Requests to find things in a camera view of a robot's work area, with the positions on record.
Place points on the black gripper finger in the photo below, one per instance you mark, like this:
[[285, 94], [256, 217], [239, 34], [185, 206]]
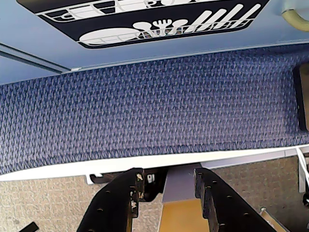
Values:
[[108, 207], [229, 210]]

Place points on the blue textured floor mat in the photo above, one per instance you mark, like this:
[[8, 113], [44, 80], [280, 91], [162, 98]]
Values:
[[144, 108]]

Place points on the small black flat object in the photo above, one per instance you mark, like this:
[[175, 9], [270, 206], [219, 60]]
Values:
[[30, 227]]

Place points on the dishwasher rack print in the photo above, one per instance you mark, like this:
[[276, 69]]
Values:
[[120, 26]]

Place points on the dark brown block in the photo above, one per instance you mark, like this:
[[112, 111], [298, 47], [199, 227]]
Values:
[[303, 96]]

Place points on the gray yellow desk leg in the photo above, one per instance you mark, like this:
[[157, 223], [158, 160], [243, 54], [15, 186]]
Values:
[[181, 212]]

